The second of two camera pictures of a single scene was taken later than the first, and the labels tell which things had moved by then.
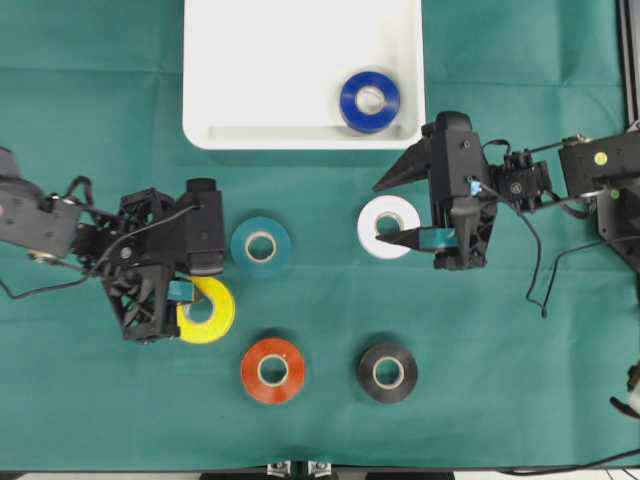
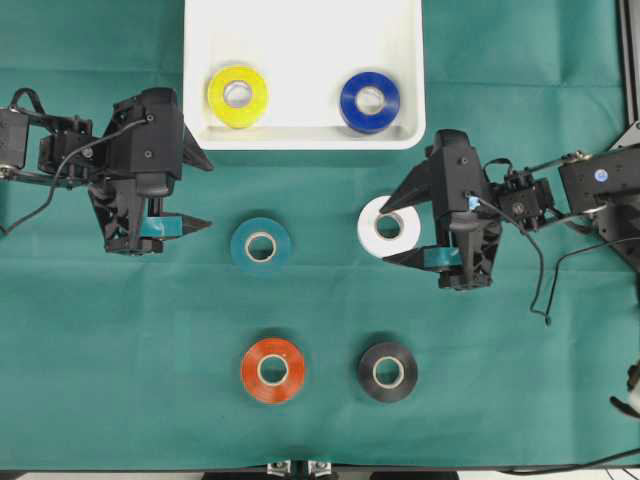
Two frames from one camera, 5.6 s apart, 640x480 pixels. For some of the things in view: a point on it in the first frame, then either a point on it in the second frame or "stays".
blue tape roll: [364, 122] stays
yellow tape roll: [215, 328] -> [248, 115]
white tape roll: [367, 230] stays
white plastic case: [268, 74] stays
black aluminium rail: [629, 38] stays
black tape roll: [382, 392] stays
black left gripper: [133, 248] -> [109, 161]
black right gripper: [463, 208] -> [468, 262]
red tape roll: [251, 381] stays
